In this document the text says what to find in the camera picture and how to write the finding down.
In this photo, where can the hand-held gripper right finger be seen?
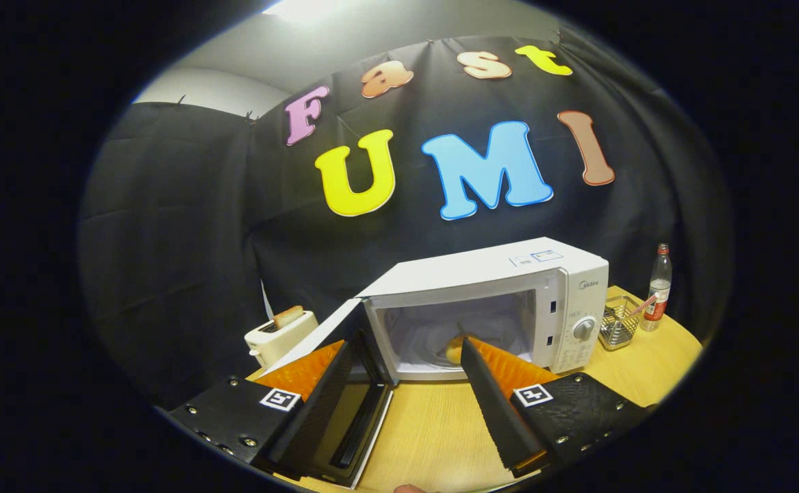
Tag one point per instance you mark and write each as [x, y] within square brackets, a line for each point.
[495, 411]

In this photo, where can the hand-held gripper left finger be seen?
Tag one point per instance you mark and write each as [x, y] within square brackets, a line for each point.
[317, 411]

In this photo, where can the golden bread bun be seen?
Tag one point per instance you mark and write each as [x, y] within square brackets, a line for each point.
[455, 350]

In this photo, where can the white microwave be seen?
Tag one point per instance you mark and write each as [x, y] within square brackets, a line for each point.
[481, 267]

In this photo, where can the glass microwave turntable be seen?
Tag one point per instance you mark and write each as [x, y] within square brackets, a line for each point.
[433, 352]

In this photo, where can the cream toaster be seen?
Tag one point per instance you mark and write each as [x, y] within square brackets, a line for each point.
[283, 339]

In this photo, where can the brown toast slice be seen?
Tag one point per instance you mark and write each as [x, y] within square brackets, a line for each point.
[288, 317]

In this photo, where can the red white striped straw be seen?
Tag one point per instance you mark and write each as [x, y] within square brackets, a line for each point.
[644, 305]

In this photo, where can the clear plastic water bottle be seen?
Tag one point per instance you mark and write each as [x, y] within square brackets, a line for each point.
[658, 294]

